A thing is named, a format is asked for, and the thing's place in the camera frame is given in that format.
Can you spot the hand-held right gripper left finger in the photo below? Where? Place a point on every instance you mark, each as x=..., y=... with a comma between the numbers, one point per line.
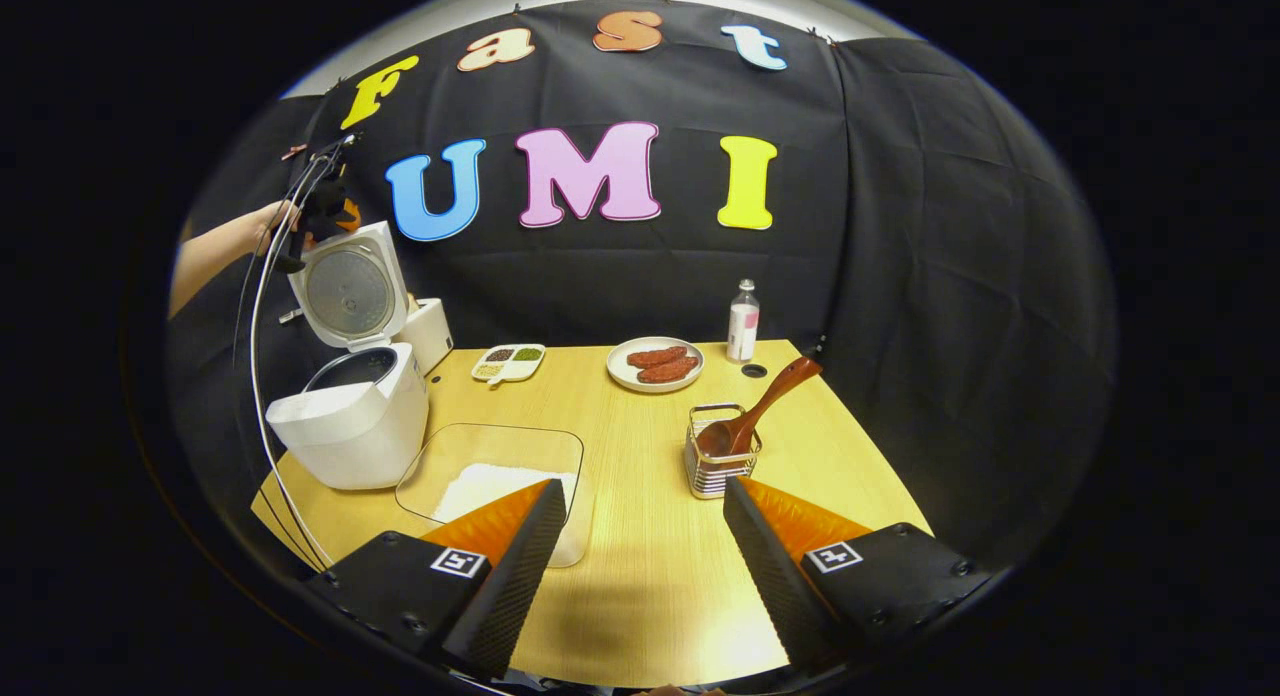
x=525, y=576

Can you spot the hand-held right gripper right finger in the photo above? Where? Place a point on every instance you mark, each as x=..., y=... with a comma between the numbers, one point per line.
x=775, y=586

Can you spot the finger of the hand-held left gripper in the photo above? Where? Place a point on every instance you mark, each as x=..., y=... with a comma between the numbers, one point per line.
x=348, y=216

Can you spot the white rice heap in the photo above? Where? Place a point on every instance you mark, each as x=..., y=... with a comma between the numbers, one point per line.
x=490, y=486

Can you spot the brown wooden spoon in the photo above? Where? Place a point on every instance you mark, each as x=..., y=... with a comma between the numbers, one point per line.
x=770, y=396

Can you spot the white rice cooker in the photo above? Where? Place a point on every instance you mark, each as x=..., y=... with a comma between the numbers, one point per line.
x=350, y=436

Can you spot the red cloth clip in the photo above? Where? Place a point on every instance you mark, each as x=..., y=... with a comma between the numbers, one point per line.
x=294, y=152

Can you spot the clear glass dish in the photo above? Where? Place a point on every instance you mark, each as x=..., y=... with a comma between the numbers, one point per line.
x=500, y=446

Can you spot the white toaster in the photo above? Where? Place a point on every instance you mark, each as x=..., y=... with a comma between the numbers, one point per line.
x=432, y=336

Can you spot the white divided dish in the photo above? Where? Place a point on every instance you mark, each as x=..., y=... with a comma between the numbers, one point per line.
x=510, y=368

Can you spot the beige beans heap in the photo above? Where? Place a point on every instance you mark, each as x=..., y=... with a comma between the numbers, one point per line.
x=490, y=370

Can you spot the white round plate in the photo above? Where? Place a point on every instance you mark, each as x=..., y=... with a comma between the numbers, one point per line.
x=620, y=371

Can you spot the red-brown meat piece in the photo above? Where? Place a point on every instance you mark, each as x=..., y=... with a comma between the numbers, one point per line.
x=655, y=356
x=670, y=371

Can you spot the small pink-label bottle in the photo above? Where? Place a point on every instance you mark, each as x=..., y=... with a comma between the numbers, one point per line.
x=743, y=326

